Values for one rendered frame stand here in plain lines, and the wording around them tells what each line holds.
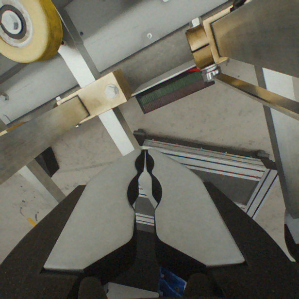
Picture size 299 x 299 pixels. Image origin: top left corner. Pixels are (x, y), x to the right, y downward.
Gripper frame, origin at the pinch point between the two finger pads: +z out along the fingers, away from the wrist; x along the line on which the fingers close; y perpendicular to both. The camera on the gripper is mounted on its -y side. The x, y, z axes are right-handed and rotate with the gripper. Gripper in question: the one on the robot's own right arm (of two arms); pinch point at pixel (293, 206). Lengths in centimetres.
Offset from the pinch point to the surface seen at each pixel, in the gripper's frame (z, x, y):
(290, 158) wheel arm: -3.3, -0.3, -14.0
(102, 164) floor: 83, -90, 14
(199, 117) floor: 83, -13, 6
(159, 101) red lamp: 12.5, -17.7, -26.6
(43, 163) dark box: 71, -122, -8
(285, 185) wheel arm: -2.9, -1.5, -8.6
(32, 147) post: -14.2, -27.2, -33.2
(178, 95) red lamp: 12.5, -13.3, -26.1
